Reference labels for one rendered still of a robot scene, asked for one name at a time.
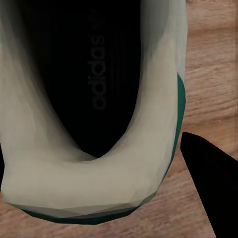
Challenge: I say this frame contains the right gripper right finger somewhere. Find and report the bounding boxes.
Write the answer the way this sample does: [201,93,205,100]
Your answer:
[180,132,238,238]

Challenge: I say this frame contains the gym shoe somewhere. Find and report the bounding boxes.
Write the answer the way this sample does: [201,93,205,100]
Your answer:
[0,0,188,225]

